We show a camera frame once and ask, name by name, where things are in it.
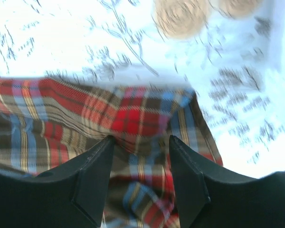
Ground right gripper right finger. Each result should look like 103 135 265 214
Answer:
169 136 285 228

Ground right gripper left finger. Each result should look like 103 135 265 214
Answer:
0 136 114 228

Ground red plaid long sleeve shirt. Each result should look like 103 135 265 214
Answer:
0 78 222 228

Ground floral patterned table mat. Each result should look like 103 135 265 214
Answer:
0 0 285 177

